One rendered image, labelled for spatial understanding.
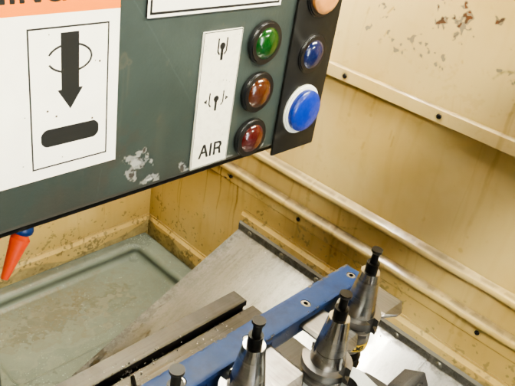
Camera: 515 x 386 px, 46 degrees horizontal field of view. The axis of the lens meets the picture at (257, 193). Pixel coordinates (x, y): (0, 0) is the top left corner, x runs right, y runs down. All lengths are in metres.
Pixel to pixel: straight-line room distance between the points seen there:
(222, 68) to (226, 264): 1.23
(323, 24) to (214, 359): 0.45
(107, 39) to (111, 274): 1.59
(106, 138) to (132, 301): 1.47
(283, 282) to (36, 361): 0.63
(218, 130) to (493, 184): 0.85
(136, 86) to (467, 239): 0.98
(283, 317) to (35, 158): 0.56
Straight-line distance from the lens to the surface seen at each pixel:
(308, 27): 0.41
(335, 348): 0.74
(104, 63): 0.31
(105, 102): 0.32
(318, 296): 0.86
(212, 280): 1.55
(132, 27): 0.31
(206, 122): 0.37
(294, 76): 0.41
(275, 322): 0.81
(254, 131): 0.40
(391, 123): 1.25
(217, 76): 0.36
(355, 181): 1.34
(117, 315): 1.74
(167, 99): 0.34
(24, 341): 1.69
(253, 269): 1.55
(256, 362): 0.68
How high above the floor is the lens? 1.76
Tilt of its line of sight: 30 degrees down
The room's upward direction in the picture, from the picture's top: 10 degrees clockwise
